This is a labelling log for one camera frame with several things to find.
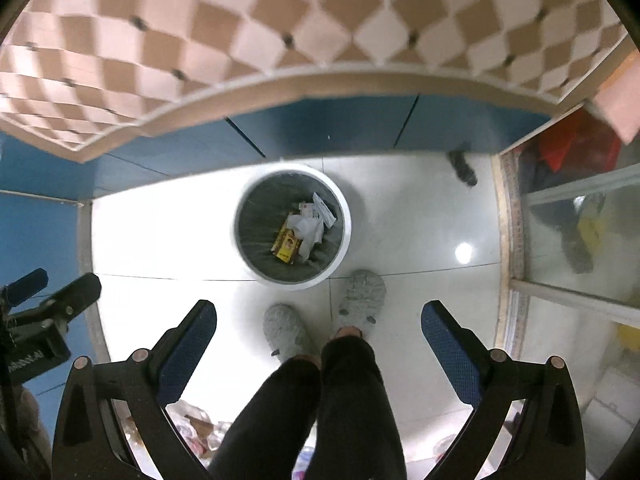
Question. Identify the yellow printed packet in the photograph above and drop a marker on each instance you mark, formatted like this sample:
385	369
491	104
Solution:
287	247

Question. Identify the person's left leg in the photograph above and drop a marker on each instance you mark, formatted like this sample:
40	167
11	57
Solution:
272	410

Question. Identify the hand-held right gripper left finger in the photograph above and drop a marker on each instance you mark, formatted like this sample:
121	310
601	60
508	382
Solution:
186	357

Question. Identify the person's grey slipper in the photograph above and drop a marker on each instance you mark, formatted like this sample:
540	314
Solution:
286	327
361	300

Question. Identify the pile of clear plastic wrappers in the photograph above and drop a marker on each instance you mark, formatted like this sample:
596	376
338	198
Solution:
200	432

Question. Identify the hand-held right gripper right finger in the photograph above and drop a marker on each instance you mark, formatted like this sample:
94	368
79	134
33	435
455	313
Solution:
450	357

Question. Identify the checkered tan white tablecloth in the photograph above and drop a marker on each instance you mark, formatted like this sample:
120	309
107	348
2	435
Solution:
280	15

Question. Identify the crumpled white paper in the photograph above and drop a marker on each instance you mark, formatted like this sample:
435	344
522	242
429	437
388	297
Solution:
310	232

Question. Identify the pink cloth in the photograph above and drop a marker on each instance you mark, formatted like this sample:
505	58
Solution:
617	105

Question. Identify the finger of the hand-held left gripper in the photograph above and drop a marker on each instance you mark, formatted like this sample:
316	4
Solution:
77	292
25	285

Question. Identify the person's left grey slipper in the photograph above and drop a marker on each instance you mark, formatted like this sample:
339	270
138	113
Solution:
286	327

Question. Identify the yellow packet behind glass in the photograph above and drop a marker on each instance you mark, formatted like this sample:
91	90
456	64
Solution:
594	227

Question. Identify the person's leg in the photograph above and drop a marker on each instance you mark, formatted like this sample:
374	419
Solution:
272	410
355	400

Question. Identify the red plastic bag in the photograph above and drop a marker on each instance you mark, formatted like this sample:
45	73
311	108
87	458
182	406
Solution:
580	145

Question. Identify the black bin liner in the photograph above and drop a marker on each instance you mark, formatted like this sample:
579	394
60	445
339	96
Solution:
260	220

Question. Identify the dark furry floor object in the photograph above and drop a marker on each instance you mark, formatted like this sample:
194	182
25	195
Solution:
462	165

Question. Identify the white round trash bin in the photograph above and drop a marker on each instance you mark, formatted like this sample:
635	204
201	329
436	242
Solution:
239	210

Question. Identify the person's left forearm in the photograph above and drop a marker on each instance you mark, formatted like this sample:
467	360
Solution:
35	425

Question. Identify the person's right leg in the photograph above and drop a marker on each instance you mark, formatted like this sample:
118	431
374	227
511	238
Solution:
355	400

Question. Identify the person's right grey slipper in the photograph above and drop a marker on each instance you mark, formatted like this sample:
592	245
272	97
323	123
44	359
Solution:
361	300

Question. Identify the white wrapper with red print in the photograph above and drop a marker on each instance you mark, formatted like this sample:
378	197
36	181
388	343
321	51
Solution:
320	207

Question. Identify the glass door cabinet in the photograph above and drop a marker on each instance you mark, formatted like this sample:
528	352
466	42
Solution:
575	285

